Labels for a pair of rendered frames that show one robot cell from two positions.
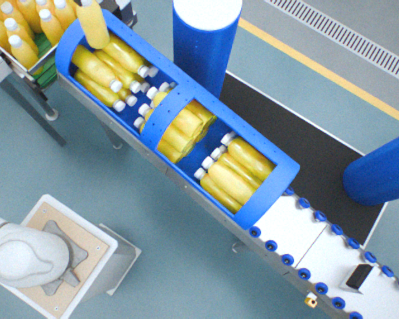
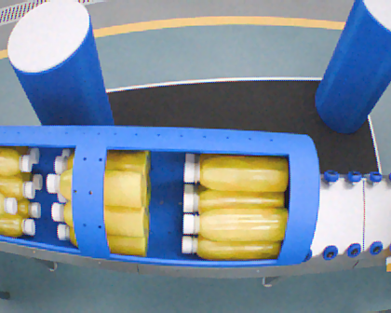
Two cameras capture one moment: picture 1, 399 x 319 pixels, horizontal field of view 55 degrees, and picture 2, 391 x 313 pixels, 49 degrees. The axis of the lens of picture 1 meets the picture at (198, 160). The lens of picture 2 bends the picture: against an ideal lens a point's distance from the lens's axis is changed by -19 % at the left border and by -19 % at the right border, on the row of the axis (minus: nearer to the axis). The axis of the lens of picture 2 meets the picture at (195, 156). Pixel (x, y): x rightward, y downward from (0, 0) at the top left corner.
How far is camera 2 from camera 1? 29 cm
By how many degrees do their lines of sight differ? 11
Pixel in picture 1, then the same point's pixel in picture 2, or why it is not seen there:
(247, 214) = (296, 245)
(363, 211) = (359, 138)
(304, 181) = not seen: hidden behind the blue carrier
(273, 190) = (308, 191)
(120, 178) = (82, 299)
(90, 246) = not seen: outside the picture
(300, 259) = (362, 238)
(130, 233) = not seen: outside the picture
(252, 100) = (156, 101)
